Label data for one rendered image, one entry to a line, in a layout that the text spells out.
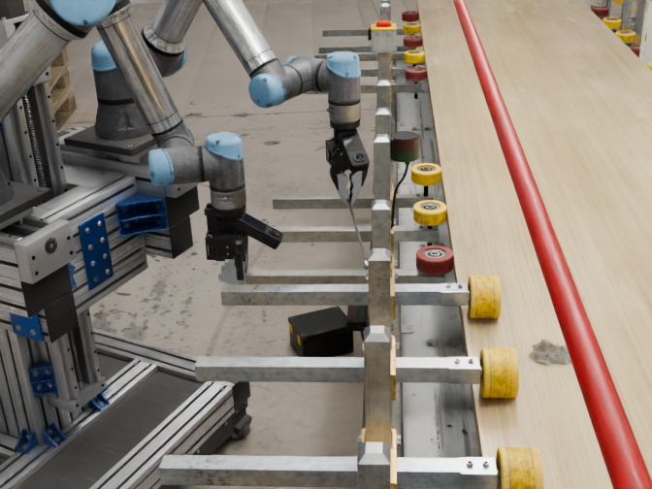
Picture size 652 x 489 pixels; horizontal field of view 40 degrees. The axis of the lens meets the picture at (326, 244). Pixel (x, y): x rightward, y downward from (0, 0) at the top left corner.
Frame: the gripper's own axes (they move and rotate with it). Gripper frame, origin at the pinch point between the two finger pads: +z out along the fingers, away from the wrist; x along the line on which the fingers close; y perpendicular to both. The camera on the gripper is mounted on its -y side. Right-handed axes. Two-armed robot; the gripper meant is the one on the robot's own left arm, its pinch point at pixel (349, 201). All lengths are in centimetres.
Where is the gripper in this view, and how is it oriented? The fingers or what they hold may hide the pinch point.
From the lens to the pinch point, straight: 213.9
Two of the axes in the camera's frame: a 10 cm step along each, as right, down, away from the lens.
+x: -9.6, 1.6, -2.4
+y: -2.8, -4.1, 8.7
